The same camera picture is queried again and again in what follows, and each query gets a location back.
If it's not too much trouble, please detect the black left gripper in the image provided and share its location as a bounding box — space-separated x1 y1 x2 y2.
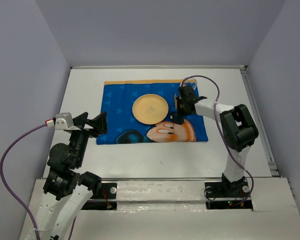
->
69 109 108 166

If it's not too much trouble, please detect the clear plastic drinking glass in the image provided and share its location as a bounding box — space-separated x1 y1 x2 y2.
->
179 77 198 90

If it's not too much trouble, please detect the beige round plate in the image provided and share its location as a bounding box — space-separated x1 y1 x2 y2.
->
132 94 169 125

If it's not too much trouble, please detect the blue cartoon placemat cloth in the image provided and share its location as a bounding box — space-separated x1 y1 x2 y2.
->
96 79 208 145

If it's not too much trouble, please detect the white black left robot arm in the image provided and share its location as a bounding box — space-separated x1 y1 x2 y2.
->
25 111 107 240

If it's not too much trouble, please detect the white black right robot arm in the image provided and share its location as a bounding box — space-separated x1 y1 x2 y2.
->
172 85 259 201

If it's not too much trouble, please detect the white front cover board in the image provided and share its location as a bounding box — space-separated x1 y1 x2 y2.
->
18 177 300 240

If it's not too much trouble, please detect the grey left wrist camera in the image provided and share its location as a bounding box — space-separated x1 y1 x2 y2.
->
45 112 74 130

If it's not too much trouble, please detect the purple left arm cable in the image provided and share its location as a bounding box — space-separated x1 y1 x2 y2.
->
0 119 111 240

